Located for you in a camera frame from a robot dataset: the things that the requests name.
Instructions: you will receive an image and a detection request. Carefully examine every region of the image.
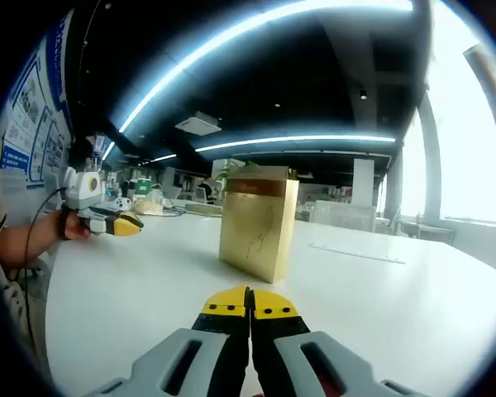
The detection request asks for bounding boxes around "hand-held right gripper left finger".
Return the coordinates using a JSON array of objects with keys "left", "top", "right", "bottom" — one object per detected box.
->
[{"left": 82, "top": 284, "right": 251, "bottom": 397}]

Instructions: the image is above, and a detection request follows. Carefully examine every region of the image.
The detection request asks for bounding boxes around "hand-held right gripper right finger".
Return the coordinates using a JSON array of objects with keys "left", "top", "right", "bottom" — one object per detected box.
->
[{"left": 250, "top": 288, "right": 431, "bottom": 397}]

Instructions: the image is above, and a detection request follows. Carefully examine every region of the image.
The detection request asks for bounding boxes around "gold mask box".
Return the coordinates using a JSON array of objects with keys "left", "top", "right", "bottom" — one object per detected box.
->
[{"left": 218, "top": 165, "right": 300, "bottom": 285}]

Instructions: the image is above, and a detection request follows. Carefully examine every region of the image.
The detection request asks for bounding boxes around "person's left hand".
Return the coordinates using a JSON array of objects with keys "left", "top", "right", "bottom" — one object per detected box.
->
[{"left": 60, "top": 209, "right": 93, "bottom": 241}]

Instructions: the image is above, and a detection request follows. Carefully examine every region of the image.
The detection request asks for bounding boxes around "clear plastic bag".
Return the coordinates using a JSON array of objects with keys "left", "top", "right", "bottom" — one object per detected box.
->
[{"left": 134, "top": 198, "right": 165, "bottom": 215}]

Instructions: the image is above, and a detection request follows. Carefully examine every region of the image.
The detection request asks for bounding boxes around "white table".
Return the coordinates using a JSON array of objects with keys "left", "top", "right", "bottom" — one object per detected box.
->
[{"left": 45, "top": 208, "right": 496, "bottom": 397}]

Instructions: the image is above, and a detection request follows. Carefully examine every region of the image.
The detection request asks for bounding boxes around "white flat table strip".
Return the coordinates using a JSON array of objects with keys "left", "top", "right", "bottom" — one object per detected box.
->
[{"left": 309, "top": 241, "right": 406, "bottom": 265}]

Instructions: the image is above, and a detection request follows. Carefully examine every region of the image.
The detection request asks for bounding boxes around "ceiling air vent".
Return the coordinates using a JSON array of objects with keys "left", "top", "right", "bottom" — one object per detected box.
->
[{"left": 174, "top": 110, "right": 223, "bottom": 136}]

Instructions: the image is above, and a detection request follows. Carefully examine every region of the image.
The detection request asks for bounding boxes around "person's beige shirt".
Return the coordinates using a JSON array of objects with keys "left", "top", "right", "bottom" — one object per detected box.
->
[{"left": 0, "top": 243, "right": 53, "bottom": 373}]

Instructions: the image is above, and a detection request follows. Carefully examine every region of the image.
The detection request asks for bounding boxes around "long ceiling light strip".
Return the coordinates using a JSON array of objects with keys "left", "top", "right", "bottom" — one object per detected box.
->
[
  {"left": 193, "top": 134, "right": 398, "bottom": 153},
  {"left": 107, "top": 0, "right": 414, "bottom": 133}
]

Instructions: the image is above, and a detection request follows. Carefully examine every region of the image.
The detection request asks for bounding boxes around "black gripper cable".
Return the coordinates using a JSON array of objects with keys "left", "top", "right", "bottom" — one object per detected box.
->
[{"left": 23, "top": 186, "right": 69, "bottom": 361}]

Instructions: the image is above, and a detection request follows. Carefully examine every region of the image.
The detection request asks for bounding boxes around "blue white wall poster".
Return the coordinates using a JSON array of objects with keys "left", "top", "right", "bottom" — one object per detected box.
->
[{"left": 2, "top": 10, "right": 75, "bottom": 191}]

